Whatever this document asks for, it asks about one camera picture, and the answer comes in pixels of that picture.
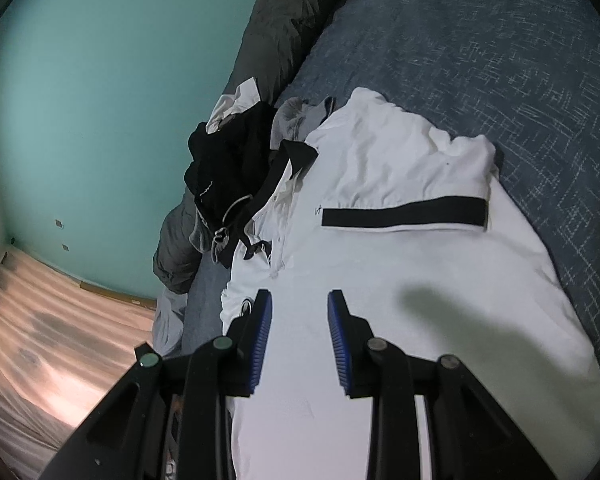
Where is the white polo shirt black trim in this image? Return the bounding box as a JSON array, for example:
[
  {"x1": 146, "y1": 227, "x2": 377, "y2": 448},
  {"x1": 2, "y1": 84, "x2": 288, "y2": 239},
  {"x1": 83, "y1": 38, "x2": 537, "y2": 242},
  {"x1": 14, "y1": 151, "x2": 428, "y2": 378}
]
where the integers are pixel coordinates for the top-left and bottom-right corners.
[{"x1": 220, "y1": 87, "x2": 600, "y2": 480}]

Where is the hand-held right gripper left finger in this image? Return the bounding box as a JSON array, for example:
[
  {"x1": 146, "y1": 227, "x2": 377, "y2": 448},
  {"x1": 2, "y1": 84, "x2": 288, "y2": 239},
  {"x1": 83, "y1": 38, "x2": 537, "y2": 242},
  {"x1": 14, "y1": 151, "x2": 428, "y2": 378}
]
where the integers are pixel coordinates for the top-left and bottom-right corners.
[{"x1": 40, "y1": 288, "x2": 273, "y2": 480}]

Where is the pink curtain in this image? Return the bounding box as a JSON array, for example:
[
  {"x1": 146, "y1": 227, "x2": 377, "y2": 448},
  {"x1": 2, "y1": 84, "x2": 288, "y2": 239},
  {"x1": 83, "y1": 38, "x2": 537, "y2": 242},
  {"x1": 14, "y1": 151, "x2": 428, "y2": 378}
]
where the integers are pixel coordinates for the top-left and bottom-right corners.
[{"x1": 0, "y1": 247, "x2": 162, "y2": 480}]

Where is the white cloth garment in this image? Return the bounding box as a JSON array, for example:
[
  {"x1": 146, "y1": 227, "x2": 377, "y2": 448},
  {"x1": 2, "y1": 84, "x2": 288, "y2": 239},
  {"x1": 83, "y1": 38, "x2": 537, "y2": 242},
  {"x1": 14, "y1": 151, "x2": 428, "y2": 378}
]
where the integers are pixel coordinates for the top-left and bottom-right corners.
[{"x1": 206, "y1": 77, "x2": 262, "y2": 137}]

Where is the grey sweatshirt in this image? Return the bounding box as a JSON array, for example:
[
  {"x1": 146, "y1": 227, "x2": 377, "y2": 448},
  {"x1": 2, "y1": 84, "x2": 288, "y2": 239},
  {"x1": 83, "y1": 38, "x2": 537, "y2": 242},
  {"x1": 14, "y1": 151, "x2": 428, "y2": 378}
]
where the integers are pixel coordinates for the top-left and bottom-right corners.
[{"x1": 189, "y1": 97, "x2": 337, "y2": 257}]

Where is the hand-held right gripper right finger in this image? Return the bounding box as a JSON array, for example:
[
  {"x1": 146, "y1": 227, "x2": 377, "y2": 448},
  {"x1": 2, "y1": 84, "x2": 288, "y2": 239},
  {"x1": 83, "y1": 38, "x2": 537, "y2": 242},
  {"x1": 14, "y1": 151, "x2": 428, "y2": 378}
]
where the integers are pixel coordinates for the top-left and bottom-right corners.
[{"x1": 327, "y1": 289, "x2": 556, "y2": 480}]

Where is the black jacket with white piping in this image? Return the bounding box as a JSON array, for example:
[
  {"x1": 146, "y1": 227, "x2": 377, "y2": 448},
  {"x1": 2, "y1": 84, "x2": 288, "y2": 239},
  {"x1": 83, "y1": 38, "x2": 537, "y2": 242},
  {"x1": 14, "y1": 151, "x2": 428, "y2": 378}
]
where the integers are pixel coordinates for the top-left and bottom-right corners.
[{"x1": 184, "y1": 101, "x2": 282, "y2": 242}]

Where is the blue patterned bedsheet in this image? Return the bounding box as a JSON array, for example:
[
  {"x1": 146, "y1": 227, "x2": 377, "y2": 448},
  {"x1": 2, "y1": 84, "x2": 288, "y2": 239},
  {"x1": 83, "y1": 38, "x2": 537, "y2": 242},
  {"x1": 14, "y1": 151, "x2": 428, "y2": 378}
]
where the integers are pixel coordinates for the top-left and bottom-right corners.
[{"x1": 180, "y1": 0, "x2": 600, "y2": 461}]

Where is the dark grey duvet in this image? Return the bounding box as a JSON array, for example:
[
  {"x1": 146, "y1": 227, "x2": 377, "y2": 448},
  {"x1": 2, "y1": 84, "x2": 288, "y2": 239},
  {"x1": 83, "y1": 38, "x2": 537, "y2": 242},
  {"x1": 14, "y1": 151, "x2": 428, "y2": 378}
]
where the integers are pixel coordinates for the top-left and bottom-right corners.
[{"x1": 152, "y1": 0, "x2": 377, "y2": 296}]

